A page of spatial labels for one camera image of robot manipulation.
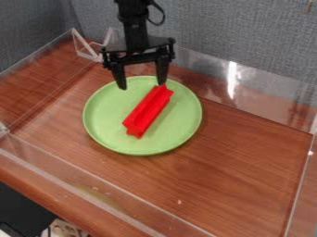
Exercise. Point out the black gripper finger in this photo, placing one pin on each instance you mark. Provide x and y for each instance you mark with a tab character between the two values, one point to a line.
163	63
118	71

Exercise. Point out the green round plate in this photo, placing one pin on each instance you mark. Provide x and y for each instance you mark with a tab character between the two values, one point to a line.
175	127

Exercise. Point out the clear acrylic enclosure walls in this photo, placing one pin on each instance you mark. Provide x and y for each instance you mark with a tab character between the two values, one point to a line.
242	180

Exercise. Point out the black box under table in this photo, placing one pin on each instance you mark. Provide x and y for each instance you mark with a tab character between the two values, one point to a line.
24	214

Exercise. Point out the red plastic block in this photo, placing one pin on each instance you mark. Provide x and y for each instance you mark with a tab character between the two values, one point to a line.
147	111

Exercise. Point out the white power strip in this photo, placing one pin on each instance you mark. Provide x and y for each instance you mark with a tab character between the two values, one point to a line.
62	228

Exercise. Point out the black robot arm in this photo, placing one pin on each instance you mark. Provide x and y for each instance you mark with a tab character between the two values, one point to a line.
136	13

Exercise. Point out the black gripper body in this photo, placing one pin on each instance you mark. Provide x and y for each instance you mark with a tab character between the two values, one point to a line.
127	53

